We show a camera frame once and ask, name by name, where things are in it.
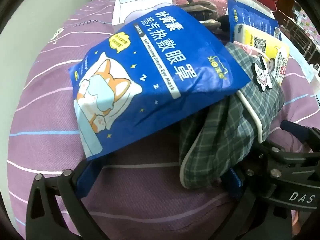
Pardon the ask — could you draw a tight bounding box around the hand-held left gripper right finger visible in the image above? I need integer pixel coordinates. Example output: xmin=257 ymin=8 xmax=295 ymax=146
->
xmin=220 ymin=166 xmax=293 ymax=240

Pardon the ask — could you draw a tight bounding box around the grey plaid pouch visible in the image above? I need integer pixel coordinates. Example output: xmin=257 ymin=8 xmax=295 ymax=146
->
xmin=179 ymin=41 xmax=285 ymax=189

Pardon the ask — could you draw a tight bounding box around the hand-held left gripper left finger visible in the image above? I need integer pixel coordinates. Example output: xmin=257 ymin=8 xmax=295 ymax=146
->
xmin=25 ymin=159 xmax=110 ymax=240

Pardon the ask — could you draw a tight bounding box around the purple striped bedsheet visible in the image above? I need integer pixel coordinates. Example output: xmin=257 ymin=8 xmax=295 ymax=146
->
xmin=7 ymin=0 xmax=320 ymax=240

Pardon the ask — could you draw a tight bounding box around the large blue eye mask packet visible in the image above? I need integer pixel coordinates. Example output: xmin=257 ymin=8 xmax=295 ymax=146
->
xmin=69 ymin=5 xmax=252 ymax=162

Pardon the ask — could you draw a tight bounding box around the white box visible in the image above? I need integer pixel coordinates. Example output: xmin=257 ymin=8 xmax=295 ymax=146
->
xmin=112 ymin=0 xmax=175 ymax=34

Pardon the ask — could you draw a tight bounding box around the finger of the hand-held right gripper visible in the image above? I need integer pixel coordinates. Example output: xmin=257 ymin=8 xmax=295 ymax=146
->
xmin=255 ymin=141 xmax=320 ymax=170
xmin=280 ymin=120 xmax=320 ymax=142

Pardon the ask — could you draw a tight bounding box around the yellow packet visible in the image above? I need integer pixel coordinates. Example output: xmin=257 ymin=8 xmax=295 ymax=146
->
xmin=234 ymin=24 xmax=290 ymax=85

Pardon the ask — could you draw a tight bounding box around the small blue packet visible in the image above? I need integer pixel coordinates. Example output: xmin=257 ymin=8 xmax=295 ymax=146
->
xmin=227 ymin=0 xmax=282 ymax=43

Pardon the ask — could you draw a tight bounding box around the wooden chair frame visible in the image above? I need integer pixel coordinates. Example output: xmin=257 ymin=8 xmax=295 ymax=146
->
xmin=276 ymin=10 xmax=318 ymax=63

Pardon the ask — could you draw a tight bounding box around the brown plush toy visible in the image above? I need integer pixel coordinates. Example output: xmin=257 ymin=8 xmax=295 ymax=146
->
xmin=180 ymin=0 xmax=223 ymax=34

